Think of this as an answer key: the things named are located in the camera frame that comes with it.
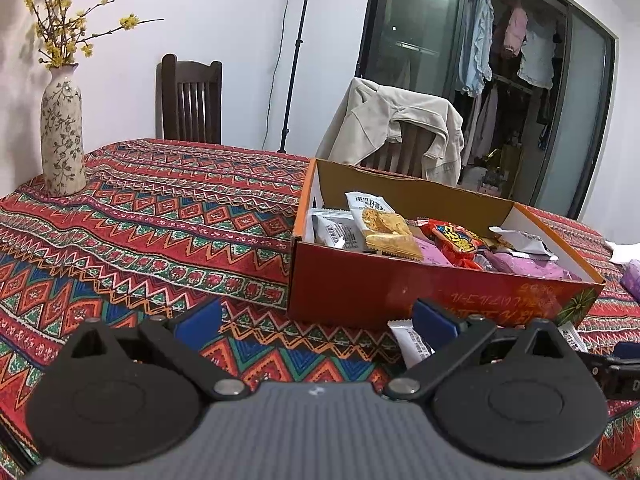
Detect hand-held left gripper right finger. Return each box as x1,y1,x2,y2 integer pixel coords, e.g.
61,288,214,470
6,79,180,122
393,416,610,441
384,298,577,402

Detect red snack bag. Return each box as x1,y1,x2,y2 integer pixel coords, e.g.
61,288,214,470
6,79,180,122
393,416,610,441
417,217,488,272

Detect yellow flower branches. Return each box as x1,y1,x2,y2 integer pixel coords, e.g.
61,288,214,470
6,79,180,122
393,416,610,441
25,0,165,68

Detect red cardboard box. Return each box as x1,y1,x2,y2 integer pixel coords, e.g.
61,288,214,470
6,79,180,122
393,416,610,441
287,157,607,331

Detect black sliding glass door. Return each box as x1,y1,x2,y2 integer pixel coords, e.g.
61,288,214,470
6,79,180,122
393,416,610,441
356,0,617,219

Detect purple tissue pack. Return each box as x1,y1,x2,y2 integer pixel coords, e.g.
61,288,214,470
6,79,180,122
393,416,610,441
622,259,640,297

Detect large pink snack packet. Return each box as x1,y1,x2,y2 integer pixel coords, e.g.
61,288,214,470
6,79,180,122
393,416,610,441
482,250,583,282

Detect pale long hanging garment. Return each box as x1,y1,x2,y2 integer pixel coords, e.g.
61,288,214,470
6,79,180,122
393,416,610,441
462,85,501,161

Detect beige jacket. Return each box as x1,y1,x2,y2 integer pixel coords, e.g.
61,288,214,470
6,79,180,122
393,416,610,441
316,77,465,187

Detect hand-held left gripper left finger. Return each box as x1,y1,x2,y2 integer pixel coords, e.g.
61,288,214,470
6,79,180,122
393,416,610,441
62,303,251,403

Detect white cracker packet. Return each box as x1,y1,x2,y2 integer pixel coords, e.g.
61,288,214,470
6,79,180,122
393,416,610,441
345,191,425,261

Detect brown wooden chair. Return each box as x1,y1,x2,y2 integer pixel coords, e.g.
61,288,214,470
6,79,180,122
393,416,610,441
360,122,441,178

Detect studio light on stand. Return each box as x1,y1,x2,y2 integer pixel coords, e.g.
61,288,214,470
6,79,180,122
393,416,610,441
277,0,321,154

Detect white paper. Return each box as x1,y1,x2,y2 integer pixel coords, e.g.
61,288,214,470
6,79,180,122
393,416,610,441
605,241,640,264

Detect pink hanging garment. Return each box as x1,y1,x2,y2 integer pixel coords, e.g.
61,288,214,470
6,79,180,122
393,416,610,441
502,5,529,57

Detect light blue hanging shirt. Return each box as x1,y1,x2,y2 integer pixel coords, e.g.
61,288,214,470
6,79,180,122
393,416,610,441
457,0,495,97

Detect floral ceramic vase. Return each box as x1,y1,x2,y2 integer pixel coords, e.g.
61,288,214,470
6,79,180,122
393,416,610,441
41,63,87,197

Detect black light cable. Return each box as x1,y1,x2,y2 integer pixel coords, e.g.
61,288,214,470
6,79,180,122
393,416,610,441
262,0,301,150

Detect white hanging garment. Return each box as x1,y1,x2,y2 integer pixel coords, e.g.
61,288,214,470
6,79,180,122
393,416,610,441
517,22,557,88

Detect dark wooden chair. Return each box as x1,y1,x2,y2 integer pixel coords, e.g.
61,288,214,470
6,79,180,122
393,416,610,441
156,53,223,145

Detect red patterned tablecloth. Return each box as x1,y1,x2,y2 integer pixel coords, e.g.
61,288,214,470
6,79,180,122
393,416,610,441
0,137,640,480

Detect small pink snack packet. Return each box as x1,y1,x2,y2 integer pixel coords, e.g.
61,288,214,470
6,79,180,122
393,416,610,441
407,237,453,267

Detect white snack packet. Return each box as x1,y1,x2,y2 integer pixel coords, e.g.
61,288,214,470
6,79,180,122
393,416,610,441
489,226,558,261
557,322,590,353
311,208,368,252
387,320,436,368

